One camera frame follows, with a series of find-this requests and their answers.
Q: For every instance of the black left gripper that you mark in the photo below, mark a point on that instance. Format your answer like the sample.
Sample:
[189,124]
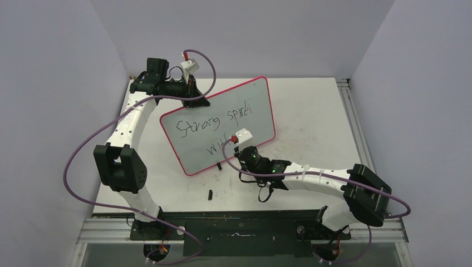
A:
[191,89]

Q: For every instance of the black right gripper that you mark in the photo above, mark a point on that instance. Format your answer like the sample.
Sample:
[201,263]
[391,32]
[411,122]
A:
[237,149]

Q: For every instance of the pink framed whiteboard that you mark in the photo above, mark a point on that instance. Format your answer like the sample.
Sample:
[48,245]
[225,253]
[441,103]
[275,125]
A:
[196,135]

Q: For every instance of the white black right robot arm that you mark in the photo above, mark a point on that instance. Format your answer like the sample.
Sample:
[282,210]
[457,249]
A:
[358,188]

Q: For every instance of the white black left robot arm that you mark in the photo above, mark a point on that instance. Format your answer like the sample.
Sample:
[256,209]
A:
[119,165]

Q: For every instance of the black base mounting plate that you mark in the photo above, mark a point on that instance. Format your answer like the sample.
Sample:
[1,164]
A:
[237,233]

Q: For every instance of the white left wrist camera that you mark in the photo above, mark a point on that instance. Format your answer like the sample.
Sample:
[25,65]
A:
[189,66]

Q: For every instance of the aluminium rail right side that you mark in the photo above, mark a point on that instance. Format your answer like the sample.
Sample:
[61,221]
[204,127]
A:
[354,121]

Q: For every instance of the aluminium rail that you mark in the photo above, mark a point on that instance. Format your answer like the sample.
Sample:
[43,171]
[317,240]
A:
[354,121]
[118,231]

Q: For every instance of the aluminium front rail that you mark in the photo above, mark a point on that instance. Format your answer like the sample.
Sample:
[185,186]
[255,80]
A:
[118,231]

